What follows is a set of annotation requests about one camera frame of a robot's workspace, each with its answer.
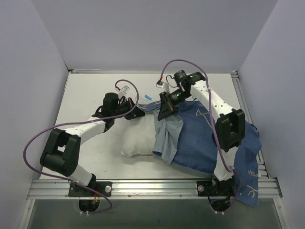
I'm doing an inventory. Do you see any white pillow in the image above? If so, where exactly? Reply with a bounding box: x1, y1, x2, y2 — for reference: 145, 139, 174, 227
121, 114, 156, 157

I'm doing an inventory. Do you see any blue-grey pillowcase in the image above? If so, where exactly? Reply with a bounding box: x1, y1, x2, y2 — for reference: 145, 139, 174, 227
138, 101, 262, 207

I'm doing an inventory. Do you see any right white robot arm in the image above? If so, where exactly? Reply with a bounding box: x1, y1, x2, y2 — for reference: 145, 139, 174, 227
158, 70, 245, 195

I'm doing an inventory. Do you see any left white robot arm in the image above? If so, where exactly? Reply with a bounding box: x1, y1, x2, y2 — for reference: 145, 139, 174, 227
40, 93, 145, 196

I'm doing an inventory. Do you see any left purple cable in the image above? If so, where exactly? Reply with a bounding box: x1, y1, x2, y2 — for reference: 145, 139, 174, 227
23, 79, 140, 213

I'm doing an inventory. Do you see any purple cable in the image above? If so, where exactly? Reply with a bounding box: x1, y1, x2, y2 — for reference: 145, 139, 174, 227
160, 59, 240, 213
23, 79, 140, 213

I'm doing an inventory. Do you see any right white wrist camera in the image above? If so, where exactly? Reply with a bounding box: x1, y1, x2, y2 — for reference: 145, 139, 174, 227
156, 81, 170, 92

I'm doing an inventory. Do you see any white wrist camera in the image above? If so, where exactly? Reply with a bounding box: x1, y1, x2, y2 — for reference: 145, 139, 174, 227
156, 81, 170, 92
118, 85, 130, 98

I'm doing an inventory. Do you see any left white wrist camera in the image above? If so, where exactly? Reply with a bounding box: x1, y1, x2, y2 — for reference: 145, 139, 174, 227
118, 85, 130, 98

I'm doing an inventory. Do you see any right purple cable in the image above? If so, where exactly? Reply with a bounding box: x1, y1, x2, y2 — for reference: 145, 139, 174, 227
160, 59, 240, 213

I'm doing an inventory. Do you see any aluminium back rail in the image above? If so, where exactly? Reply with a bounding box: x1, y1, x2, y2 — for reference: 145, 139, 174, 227
69, 69, 238, 75

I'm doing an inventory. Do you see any aluminium rail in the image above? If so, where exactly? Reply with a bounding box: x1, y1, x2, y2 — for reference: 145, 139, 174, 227
69, 69, 238, 75
231, 72, 270, 179
26, 177, 283, 200

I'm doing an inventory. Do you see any aluminium front rail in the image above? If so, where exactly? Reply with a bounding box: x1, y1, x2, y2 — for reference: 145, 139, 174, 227
26, 177, 283, 200

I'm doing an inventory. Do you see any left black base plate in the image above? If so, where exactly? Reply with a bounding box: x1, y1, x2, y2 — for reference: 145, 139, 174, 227
68, 181, 112, 197

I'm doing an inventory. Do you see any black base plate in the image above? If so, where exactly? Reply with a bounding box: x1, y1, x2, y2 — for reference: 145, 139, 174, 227
68, 181, 112, 197
196, 179, 235, 197

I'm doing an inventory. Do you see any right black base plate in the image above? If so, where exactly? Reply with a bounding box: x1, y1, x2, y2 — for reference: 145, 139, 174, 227
196, 179, 235, 197

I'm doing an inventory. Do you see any aluminium right side rail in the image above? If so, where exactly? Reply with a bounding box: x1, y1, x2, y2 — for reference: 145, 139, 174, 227
231, 72, 270, 179

